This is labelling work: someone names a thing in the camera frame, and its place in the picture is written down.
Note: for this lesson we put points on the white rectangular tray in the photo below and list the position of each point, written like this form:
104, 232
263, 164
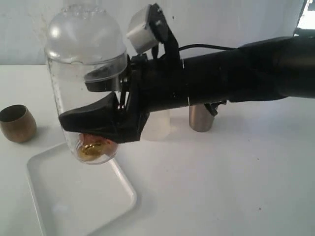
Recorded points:
76, 199

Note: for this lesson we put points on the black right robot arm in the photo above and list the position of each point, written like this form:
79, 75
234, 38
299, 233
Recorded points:
263, 71

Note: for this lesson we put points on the clear plastic shaker cup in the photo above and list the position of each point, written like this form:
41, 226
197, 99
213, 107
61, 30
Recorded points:
70, 92

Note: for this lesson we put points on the brown wooden cup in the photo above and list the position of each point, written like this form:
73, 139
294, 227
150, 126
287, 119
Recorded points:
17, 123

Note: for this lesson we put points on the stainless steel tumbler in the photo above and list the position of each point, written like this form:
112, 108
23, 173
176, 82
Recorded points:
200, 119

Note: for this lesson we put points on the frosted translucent plastic cup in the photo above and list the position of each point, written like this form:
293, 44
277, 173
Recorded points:
157, 126

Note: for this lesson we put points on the clear dome strainer lid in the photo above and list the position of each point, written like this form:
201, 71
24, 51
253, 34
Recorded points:
83, 32

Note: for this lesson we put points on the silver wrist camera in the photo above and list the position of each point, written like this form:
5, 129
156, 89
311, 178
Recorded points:
147, 28

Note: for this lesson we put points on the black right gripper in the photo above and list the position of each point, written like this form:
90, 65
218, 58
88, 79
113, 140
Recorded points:
154, 85

